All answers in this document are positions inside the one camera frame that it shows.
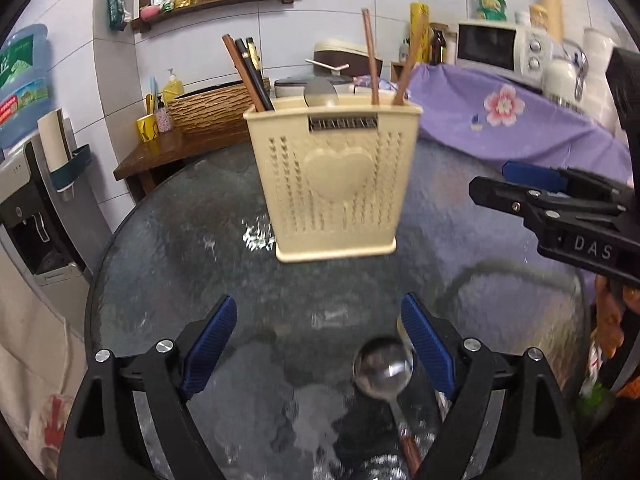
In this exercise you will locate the small wooden box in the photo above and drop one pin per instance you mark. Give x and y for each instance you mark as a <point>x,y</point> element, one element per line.
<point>400,70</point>

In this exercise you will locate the teal cup holder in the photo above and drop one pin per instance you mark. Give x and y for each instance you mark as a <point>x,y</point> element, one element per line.
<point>72,170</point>

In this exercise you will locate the green wall packet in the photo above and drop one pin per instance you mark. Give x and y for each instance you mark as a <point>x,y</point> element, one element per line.
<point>118,7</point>

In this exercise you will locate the small clear bottle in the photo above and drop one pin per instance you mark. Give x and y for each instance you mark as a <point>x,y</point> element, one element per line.
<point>404,51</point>

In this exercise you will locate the beige cloth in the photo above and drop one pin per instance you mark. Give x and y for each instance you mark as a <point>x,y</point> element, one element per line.
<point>35,340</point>

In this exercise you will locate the white microwave oven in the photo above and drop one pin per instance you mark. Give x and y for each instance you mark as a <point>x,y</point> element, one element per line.
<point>492,45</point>

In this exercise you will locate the black chopstick with gold print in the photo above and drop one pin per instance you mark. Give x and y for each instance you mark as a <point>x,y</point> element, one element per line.
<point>257,57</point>

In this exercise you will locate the all-metal spoon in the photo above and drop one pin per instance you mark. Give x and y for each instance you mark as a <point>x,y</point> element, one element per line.
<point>320,94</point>

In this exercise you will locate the woven basket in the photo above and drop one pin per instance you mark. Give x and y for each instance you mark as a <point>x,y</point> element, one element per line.
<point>215,107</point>

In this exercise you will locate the yellow dish soap bottle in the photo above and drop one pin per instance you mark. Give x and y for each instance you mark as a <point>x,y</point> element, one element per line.
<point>173,89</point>

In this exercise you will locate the blue toothbrush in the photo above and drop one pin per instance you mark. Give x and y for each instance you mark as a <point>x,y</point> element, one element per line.
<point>153,92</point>

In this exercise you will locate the blue water jug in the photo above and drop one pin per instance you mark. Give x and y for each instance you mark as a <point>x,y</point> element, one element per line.
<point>22,85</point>

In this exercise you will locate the beige plastic utensil holder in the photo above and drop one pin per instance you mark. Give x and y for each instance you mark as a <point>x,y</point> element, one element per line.
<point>340,210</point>

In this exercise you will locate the purple floral cloth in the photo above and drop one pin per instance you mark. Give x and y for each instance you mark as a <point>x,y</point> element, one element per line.
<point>500,130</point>

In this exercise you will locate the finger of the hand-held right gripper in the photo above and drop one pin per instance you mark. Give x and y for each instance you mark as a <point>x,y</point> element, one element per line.
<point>505,195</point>
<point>532,175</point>

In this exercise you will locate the brown and white rice cooker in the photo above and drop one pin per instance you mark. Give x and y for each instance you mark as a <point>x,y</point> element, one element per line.
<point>345,52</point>

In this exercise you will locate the green bag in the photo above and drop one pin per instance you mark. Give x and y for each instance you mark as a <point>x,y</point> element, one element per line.
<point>595,402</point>

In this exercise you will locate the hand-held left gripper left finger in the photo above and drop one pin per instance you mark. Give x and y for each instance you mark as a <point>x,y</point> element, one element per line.
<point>210,347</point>

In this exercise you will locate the pink sponge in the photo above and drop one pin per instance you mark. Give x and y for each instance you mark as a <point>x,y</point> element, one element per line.
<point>149,12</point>

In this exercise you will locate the yellow lid jar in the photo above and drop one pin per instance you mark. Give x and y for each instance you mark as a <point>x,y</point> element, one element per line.
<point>538,17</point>

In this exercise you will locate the grey water dispenser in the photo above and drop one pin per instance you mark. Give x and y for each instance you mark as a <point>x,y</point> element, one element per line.
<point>35,220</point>

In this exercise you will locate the wooden side table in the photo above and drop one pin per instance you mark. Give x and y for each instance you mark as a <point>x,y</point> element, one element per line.
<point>165,155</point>

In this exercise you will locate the dark glass bottle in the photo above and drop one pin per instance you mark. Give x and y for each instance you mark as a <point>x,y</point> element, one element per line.
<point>438,50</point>

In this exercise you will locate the stack of white paper cups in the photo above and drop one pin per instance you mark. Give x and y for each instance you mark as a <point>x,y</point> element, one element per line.
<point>55,135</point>

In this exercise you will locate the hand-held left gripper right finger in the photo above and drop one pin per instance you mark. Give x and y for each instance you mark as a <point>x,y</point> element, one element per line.
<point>429,347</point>

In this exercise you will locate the white rice paddle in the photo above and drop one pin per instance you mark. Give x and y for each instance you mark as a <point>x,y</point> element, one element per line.
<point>327,65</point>

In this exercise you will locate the white kettle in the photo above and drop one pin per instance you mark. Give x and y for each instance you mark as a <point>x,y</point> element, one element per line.
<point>560,82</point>

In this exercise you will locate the yellow mug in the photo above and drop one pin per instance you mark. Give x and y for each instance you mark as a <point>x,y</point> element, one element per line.
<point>147,129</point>

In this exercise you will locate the green instant noodle cups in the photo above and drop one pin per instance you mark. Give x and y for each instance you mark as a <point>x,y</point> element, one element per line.
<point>490,0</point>

